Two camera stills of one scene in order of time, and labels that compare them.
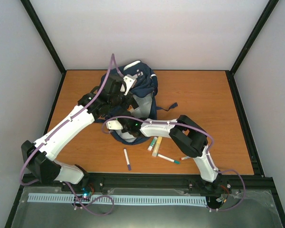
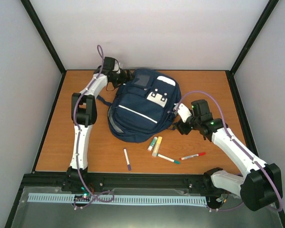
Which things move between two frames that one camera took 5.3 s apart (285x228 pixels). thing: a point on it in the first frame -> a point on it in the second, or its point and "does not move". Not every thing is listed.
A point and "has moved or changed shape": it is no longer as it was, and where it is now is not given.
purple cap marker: [128, 165] does not move
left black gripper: [127, 104] -> [124, 80]
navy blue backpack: [144, 91] has moved or changed shape
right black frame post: [258, 28] does not move
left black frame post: [44, 35] does not move
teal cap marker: [169, 159] does not move
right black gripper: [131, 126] -> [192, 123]
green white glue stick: [150, 147] does not move
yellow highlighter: [156, 146] does not move
